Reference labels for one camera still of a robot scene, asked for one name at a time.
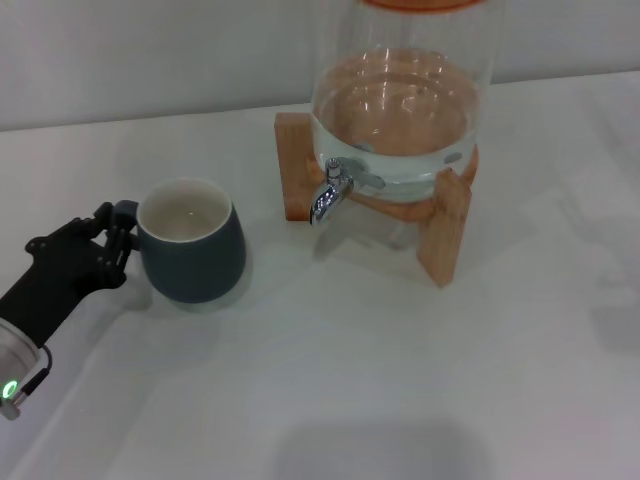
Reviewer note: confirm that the chrome dispenser faucet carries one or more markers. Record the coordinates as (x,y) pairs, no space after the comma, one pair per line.
(327,197)

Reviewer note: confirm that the dark grey ceramic mug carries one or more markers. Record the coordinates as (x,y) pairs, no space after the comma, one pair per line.
(195,265)

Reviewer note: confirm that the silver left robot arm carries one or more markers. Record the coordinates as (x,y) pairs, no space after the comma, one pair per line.
(15,365)

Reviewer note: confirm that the glass water dispenser jar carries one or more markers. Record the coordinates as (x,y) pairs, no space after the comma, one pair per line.
(400,125)

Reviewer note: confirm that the wooden dispenser stand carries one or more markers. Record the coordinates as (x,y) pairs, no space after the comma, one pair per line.
(292,165)

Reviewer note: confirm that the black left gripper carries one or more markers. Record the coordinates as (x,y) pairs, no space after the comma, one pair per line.
(55,285)

